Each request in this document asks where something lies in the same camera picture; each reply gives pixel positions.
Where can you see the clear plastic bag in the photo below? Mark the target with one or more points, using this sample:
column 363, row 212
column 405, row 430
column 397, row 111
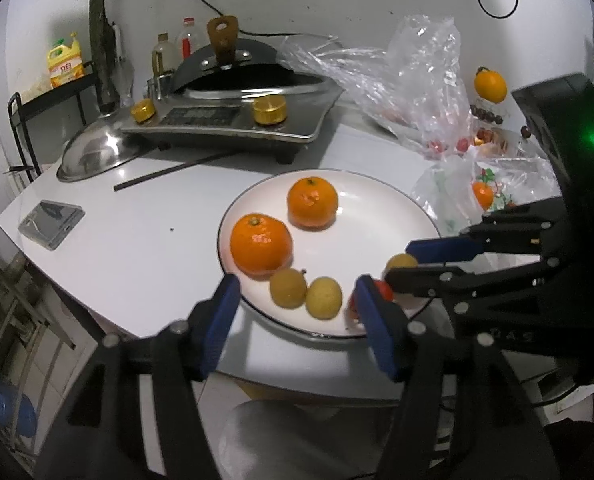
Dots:
column 402, row 85

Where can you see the steel cup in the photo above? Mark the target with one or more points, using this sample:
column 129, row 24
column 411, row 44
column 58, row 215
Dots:
column 157, row 87

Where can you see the red label plastic bottle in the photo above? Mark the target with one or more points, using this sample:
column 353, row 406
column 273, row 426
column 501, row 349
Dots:
column 189, row 42

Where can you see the dark grapes bunch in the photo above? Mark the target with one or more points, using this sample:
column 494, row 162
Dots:
column 487, row 115

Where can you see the orange with stem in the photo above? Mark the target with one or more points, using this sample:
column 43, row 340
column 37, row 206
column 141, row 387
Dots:
column 490, row 86

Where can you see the black chopstick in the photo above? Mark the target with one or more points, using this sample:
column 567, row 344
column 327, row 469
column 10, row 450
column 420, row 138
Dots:
column 177, row 170

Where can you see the steel induction cooker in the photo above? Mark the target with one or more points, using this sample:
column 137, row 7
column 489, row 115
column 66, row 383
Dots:
column 202, row 117

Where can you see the black metal rack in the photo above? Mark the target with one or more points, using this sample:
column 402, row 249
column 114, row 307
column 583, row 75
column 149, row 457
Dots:
column 19, row 130

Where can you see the yellow detergent bottle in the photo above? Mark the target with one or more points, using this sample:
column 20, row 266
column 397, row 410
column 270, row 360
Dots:
column 67, row 67

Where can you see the black lid with wooden knob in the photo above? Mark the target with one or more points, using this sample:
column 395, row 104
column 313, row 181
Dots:
column 257, row 55

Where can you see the grey smartphone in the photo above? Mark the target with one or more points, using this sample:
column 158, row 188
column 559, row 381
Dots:
column 52, row 224

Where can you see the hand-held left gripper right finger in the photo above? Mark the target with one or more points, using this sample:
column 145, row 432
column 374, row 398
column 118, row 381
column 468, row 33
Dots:
column 374, row 325

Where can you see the yellow longan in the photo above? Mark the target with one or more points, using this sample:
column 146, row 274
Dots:
column 323, row 297
column 401, row 261
column 288, row 287

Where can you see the large mandarin orange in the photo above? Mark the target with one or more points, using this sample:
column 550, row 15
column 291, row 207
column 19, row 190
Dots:
column 261, row 245
column 312, row 203

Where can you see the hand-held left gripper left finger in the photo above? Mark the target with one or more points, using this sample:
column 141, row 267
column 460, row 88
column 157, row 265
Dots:
column 222, row 320

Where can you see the dark oil bottle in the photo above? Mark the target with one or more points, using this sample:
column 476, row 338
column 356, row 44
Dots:
column 164, row 57

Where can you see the blue water jug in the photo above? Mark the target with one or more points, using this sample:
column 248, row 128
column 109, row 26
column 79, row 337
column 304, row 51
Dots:
column 12, row 410

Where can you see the shiny steel pot lid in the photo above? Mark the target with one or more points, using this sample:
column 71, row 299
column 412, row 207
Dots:
column 97, row 147

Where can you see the red cherry tomatoes heap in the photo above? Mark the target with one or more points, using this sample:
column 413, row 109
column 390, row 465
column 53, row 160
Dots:
column 461, row 145

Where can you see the white plate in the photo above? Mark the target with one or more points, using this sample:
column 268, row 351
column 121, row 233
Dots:
column 367, row 220

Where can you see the black folded umbrella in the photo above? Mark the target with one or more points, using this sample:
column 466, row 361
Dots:
column 112, row 45

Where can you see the grey metal shelf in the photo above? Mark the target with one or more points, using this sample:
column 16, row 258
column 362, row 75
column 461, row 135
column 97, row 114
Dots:
column 22, row 300

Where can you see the dark vertical pipe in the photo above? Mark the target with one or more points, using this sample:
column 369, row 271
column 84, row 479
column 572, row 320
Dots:
column 99, row 10

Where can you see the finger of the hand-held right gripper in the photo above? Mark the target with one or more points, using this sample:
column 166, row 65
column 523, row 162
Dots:
column 417, row 280
column 442, row 250

